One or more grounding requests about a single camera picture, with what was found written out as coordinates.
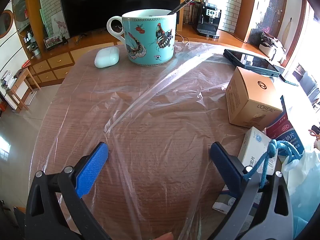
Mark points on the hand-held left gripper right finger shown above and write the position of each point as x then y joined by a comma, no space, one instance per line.
222,158

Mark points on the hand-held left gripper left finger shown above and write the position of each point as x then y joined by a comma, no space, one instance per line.
91,172

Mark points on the white medicine box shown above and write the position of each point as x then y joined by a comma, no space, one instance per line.
255,142

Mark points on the person's left hand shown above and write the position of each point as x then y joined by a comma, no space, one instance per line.
163,237

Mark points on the brown cardboard box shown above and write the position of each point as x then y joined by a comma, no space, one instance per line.
250,97

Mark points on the blue medicine box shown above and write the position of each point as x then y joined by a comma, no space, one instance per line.
282,127

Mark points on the white plastic bag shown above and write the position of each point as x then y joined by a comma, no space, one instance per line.
305,175

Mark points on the wooden tv cabinet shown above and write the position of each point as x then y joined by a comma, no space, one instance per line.
58,62

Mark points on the small wooden side table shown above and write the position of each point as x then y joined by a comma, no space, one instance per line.
21,80

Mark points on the white earbuds case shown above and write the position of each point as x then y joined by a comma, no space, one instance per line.
107,57

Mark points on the beige bag with clothes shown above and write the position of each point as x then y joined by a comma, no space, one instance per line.
272,47

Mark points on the stack of magazines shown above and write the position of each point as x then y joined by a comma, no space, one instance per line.
7,80

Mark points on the turquoise butterfly mug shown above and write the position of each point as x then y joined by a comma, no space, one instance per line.
150,42

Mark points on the black coffee machine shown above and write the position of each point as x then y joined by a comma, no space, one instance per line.
207,17

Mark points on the metal spoon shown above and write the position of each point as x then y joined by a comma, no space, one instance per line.
182,5

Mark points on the black television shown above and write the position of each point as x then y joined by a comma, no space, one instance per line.
112,5

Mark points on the flower picture frame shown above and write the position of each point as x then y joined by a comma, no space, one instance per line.
53,41

